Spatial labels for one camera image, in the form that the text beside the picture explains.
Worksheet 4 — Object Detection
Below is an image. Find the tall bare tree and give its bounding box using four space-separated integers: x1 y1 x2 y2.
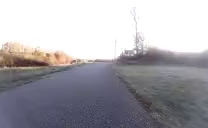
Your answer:
129 7 146 56

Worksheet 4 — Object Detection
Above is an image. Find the dark hedge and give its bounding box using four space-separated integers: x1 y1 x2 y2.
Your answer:
116 46 208 69

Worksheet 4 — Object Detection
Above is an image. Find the row of brown bushes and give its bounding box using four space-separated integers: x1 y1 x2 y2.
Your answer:
0 41 74 69

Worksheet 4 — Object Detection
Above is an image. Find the frosty grass verge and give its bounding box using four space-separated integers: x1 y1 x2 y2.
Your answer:
111 63 208 128

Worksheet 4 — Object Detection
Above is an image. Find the dark asphalt road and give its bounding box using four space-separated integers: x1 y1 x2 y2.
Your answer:
0 62 161 128

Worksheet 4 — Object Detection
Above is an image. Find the grass strip with dirt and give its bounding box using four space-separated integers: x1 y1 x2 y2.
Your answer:
0 63 86 95

